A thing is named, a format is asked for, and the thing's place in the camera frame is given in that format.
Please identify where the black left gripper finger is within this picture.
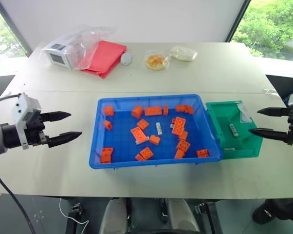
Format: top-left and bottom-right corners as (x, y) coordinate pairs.
(47, 131), (83, 149)
(40, 111), (72, 122)

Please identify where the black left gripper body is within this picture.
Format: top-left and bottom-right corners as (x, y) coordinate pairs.
(24, 110), (50, 147)

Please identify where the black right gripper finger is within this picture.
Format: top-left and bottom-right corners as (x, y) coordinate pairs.
(257, 107), (292, 117)
(248, 128), (290, 144)

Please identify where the green plastic bin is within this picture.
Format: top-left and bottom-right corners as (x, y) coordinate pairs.
(205, 99), (263, 160)

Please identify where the white cardboard box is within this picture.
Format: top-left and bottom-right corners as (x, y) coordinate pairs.
(41, 33), (77, 70)

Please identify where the clear label holder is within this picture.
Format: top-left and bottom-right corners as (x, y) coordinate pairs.
(237, 103), (251, 123)

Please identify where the blue plastic bin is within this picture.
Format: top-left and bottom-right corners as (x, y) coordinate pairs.
(89, 94), (224, 171)

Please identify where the clear plastic bag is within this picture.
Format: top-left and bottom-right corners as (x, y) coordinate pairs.
(63, 24), (116, 71)

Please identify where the black shoe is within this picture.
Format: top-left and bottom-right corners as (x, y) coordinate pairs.
(252, 198), (293, 225)

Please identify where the red folded cloth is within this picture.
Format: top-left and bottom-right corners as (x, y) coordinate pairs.
(80, 40), (128, 79)

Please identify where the white oval object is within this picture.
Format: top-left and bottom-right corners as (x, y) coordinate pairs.
(121, 53), (133, 66)

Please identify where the white rounded robot foot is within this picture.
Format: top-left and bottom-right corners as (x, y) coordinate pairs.
(167, 198), (201, 234)
(99, 198), (128, 234)

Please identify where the bagged white food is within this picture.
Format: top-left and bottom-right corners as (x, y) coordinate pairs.
(169, 46), (198, 61)

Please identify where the bagged orange round food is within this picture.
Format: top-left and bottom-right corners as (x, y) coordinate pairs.
(144, 50), (172, 71)

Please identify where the white string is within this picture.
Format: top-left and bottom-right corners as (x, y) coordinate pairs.
(262, 88), (279, 98)

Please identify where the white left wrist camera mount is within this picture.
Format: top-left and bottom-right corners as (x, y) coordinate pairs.
(12, 93), (42, 150)

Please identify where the thin white cable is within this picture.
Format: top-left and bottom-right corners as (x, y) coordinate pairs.
(59, 197), (89, 225)

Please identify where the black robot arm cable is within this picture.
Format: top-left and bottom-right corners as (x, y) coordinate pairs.
(0, 94), (37, 234)

